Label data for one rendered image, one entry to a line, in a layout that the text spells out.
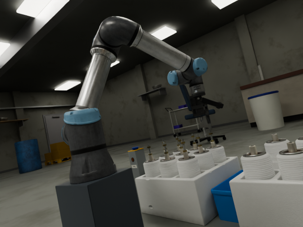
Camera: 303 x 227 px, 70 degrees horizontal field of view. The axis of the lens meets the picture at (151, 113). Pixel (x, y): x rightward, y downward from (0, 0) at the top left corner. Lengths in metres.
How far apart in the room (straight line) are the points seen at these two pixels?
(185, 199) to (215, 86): 7.07
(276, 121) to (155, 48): 3.28
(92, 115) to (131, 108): 9.32
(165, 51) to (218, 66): 7.00
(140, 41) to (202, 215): 0.73
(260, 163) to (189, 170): 0.30
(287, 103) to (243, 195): 4.12
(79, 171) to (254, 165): 0.56
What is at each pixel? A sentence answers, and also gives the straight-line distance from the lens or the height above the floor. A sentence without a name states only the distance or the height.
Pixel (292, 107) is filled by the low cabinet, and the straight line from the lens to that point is 4.85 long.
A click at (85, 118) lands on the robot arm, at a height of 0.49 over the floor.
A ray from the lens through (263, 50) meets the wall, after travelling 7.61.
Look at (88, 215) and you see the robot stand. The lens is 0.68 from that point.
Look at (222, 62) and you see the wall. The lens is 7.88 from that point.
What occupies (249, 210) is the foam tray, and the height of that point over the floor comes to 0.09.
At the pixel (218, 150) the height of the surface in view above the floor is 0.24.
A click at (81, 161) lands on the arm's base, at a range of 0.71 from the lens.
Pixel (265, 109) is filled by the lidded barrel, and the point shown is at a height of 0.34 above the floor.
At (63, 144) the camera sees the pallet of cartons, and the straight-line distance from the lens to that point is 7.78.
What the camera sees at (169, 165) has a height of 0.23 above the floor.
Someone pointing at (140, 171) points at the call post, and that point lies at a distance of 1.29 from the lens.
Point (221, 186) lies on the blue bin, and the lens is 1.02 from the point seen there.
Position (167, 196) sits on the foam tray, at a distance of 1.04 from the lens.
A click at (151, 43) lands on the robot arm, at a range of 0.92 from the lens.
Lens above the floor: 0.41
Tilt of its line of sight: 4 degrees up
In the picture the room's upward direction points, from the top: 12 degrees counter-clockwise
